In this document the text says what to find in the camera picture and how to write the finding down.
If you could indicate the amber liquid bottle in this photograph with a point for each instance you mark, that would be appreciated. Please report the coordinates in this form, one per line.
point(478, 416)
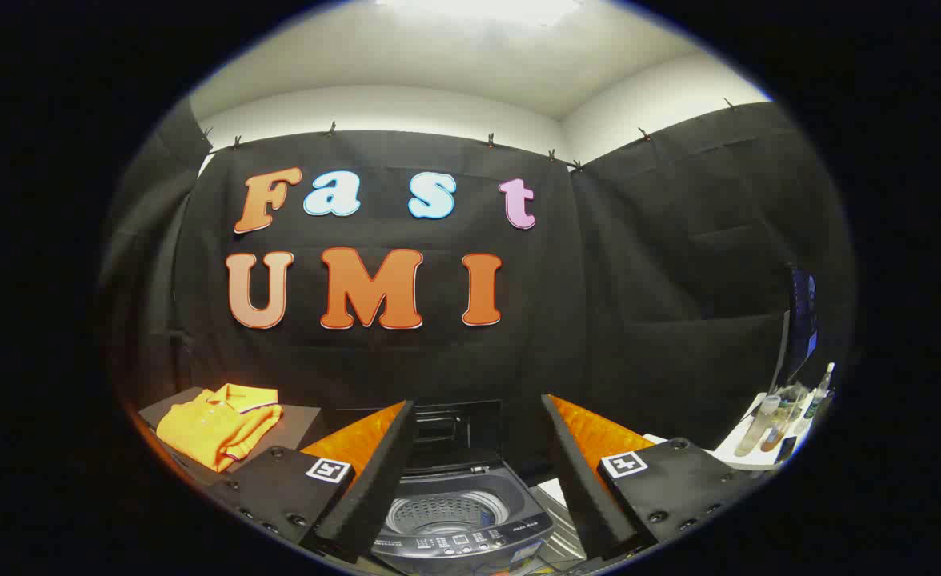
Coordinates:
point(778, 428)

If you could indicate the black backdrop cloth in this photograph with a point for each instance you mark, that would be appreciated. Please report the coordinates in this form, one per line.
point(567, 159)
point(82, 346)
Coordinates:
point(638, 280)

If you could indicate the grey mini washing machine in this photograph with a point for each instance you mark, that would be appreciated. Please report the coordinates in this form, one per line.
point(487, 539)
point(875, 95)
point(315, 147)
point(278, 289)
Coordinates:
point(470, 532)

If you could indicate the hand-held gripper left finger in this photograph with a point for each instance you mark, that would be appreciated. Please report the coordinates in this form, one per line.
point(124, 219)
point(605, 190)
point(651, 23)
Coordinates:
point(374, 488)

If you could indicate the clear spray bottle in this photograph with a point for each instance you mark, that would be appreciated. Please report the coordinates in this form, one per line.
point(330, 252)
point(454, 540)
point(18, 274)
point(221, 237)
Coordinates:
point(816, 396)

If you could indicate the dark computer monitor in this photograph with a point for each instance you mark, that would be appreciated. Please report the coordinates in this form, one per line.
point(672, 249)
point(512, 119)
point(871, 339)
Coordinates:
point(798, 328)

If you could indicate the beige plastic tube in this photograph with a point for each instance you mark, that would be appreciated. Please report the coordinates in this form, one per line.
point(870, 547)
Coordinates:
point(757, 426)

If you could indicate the orange polo shirt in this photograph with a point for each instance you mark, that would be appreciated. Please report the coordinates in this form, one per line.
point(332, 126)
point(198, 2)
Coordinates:
point(214, 428)

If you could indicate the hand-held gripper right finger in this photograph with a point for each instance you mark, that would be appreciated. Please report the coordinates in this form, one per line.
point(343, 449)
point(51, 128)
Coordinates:
point(578, 480)

